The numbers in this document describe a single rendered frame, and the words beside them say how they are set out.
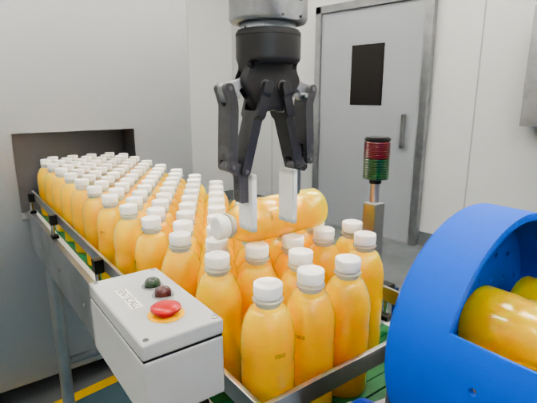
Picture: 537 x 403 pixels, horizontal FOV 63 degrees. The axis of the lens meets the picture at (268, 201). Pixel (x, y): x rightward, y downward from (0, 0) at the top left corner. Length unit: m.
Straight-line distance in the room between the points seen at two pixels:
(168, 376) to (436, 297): 0.30
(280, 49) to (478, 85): 3.49
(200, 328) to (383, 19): 3.97
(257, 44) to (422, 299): 0.31
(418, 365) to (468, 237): 0.13
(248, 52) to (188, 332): 0.32
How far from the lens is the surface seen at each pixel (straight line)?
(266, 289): 0.56
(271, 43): 0.50
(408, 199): 4.20
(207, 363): 0.55
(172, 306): 0.54
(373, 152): 1.06
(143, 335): 0.52
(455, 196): 4.06
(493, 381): 0.43
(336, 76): 4.56
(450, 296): 0.45
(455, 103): 4.01
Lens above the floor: 1.35
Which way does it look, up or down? 13 degrees down
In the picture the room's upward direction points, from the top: straight up
